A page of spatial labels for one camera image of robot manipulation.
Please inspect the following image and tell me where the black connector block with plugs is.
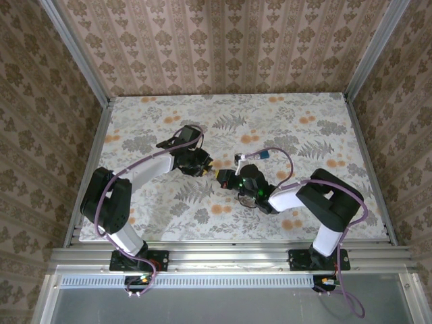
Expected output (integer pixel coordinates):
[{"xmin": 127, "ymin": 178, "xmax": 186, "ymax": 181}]
[
  {"xmin": 312, "ymin": 275, "xmax": 342, "ymax": 294},
  {"xmin": 124, "ymin": 275, "xmax": 153, "ymax": 295}
]

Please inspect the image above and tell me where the aluminium table side rail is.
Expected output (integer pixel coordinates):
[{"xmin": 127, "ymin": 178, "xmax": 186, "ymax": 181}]
[
  {"xmin": 63, "ymin": 100, "xmax": 113, "ymax": 249},
  {"xmin": 343, "ymin": 96, "xmax": 400, "ymax": 246}
]

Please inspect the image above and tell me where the thin black right gripper cable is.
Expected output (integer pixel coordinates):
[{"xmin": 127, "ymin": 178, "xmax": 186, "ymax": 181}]
[{"xmin": 237, "ymin": 192, "xmax": 258, "ymax": 209}]

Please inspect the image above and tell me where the aluminium mounting rail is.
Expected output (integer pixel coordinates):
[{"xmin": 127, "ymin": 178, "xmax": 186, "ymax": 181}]
[{"xmin": 49, "ymin": 245, "xmax": 420, "ymax": 271}]

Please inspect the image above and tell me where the slotted grey cable duct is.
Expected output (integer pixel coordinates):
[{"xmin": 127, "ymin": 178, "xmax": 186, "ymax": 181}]
[{"xmin": 59, "ymin": 273, "xmax": 317, "ymax": 288}]

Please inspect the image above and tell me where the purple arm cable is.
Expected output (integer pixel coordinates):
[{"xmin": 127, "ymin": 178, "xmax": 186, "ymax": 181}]
[
  {"xmin": 246, "ymin": 147, "xmax": 369, "ymax": 320},
  {"xmin": 94, "ymin": 127, "xmax": 205, "ymax": 298}
]

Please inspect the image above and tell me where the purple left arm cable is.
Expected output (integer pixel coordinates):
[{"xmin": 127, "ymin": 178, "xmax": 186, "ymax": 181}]
[{"xmin": 94, "ymin": 127, "xmax": 205, "ymax": 298}]

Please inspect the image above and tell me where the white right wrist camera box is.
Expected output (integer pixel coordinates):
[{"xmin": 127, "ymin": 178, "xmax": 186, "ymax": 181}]
[{"xmin": 234, "ymin": 151, "xmax": 253, "ymax": 169}]

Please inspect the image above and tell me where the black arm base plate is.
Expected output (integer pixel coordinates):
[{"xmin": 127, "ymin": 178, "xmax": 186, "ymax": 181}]
[
  {"xmin": 109, "ymin": 250, "xmax": 169, "ymax": 273},
  {"xmin": 289, "ymin": 248, "xmax": 351, "ymax": 271}
]

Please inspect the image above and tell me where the aluminium frame post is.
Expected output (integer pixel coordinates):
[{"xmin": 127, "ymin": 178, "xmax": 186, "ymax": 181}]
[
  {"xmin": 343, "ymin": 0, "xmax": 412, "ymax": 102},
  {"xmin": 37, "ymin": 0, "xmax": 113, "ymax": 108}
]

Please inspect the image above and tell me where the grey metal panel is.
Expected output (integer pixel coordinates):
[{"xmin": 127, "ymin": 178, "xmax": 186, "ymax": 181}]
[{"xmin": 32, "ymin": 265, "xmax": 430, "ymax": 324}]

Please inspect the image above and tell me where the floral patterned table cover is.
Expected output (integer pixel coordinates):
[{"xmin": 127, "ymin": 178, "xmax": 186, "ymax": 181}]
[{"xmin": 79, "ymin": 92, "xmax": 389, "ymax": 242}]

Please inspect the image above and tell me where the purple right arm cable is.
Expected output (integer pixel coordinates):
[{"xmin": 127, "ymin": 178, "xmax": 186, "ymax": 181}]
[{"xmin": 246, "ymin": 147, "xmax": 369, "ymax": 320}]

